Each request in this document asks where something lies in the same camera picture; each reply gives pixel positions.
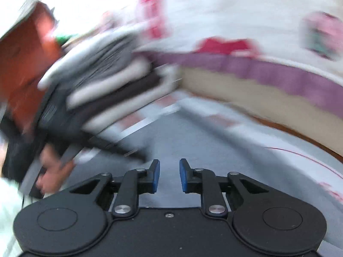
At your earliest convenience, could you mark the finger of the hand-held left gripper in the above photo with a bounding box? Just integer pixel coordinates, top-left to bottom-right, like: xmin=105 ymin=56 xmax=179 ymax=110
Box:
xmin=80 ymin=134 xmax=148 ymax=164

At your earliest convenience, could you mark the light green garment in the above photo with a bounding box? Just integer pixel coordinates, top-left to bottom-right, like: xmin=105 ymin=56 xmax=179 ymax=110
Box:
xmin=0 ymin=178 xmax=24 ymax=257

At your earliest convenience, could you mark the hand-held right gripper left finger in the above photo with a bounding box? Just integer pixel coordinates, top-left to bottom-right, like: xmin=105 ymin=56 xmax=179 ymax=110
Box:
xmin=70 ymin=159 xmax=161 ymax=218

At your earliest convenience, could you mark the beige mattress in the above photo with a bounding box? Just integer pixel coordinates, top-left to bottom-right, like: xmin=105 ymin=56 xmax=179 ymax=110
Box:
xmin=179 ymin=67 xmax=343 ymax=156

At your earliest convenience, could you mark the person's left hand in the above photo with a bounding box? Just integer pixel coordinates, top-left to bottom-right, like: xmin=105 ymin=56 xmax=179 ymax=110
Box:
xmin=0 ymin=123 xmax=77 ymax=196

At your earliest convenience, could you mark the bear print blanket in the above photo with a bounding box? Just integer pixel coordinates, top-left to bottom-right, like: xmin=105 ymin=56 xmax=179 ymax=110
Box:
xmin=102 ymin=0 xmax=343 ymax=111

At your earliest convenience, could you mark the brown wooden bed frame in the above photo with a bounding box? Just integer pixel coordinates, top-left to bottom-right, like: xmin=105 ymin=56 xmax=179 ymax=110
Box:
xmin=252 ymin=115 xmax=343 ymax=164

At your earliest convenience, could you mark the stack of clothes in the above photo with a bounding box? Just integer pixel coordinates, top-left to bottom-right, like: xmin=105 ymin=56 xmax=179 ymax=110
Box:
xmin=38 ymin=28 xmax=185 ymax=140

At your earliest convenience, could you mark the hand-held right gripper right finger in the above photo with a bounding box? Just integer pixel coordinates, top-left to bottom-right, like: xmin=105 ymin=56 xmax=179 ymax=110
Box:
xmin=179 ymin=158 xmax=269 ymax=217

